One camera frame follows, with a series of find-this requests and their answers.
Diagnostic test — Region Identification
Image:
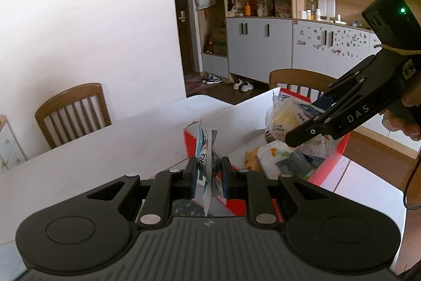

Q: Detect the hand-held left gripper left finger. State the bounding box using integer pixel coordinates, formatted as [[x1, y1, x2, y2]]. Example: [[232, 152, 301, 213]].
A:
[[66, 156, 198, 229]]

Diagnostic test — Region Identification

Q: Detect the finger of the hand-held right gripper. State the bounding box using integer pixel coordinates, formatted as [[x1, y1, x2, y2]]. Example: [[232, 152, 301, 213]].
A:
[[284, 113, 339, 147], [311, 55, 382, 119]]

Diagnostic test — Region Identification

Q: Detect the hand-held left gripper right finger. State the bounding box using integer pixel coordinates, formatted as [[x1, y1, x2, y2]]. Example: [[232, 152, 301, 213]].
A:
[[221, 156, 349, 229]]

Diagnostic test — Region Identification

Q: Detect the white teal snack packet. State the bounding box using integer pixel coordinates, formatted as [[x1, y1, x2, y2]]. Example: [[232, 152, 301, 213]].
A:
[[194, 121, 227, 217]]

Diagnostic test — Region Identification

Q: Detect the clear bag of yellow snacks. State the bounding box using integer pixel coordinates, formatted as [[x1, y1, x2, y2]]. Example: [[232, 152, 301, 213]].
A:
[[265, 93, 339, 163]]

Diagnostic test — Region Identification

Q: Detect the yellow plush toy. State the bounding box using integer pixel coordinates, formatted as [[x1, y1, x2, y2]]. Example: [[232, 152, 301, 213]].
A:
[[243, 147, 264, 174]]

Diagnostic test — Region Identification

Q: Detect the white red cardboard box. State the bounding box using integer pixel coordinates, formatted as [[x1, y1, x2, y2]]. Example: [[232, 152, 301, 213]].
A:
[[182, 87, 351, 225]]

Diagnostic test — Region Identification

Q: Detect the white desktop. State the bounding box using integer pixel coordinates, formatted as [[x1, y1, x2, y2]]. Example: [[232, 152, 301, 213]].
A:
[[0, 88, 408, 249]]

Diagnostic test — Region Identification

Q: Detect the person's right hand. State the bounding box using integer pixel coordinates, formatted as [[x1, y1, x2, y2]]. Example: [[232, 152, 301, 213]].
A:
[[378, 108, 421, 141]]

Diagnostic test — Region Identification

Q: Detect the dark blue packet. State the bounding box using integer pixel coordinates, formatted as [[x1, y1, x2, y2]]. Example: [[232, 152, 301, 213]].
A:
[[276, 152, 316, 181]]

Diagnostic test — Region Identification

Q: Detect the white flat packet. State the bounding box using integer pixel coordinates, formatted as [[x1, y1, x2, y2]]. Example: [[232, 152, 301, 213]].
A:
[[258, 141, 297, 179]]

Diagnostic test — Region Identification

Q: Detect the stickered grey low cabinet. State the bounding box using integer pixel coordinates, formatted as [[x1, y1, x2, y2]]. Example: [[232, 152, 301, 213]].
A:
[[291, 18, 421, 160]]

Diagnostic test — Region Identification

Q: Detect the wooden slat-back chair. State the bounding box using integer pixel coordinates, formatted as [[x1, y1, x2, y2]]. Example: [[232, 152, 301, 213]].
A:
[[34, 82, 112, 150], [269, 68, 339, 100]]

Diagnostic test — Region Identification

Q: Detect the white rounded panel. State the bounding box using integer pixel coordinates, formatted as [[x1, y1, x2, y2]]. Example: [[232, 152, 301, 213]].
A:
[[317, 0, 336, 20]]

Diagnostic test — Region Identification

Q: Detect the red patterned rug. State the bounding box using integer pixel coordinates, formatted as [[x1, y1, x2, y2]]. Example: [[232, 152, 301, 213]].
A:
[[184, 75, 206, 94]]

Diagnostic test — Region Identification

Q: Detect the printed cardboard carton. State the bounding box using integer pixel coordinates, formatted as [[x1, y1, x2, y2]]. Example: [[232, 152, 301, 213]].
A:
[[212, 26, 227, 56]]

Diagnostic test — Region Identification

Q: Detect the dark wooden door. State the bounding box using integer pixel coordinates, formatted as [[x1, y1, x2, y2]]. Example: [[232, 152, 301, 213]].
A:
[[170, 0, 198, 76]]

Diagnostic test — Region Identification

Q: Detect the white sideboard with drawers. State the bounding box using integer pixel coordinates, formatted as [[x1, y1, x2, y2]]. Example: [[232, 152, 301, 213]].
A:
[[0, 115, 28, 174]]

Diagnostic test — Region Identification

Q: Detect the grey wall cabinet unit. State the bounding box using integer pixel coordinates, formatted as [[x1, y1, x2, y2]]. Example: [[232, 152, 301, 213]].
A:
[[191, 0, 295, 84]]

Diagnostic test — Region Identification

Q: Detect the thin black cable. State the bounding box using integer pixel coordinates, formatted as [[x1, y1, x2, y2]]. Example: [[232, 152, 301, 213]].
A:
[[403, 154, 421, 211]]

